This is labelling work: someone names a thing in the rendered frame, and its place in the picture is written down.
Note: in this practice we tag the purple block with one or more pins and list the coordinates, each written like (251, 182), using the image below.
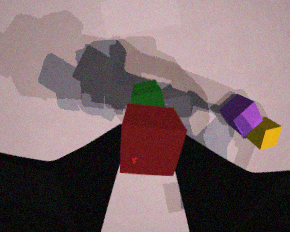
(241, 113)

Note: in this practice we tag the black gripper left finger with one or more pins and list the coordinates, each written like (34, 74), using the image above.
(77, 187)

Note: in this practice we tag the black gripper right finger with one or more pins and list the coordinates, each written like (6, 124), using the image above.
(219, 196)

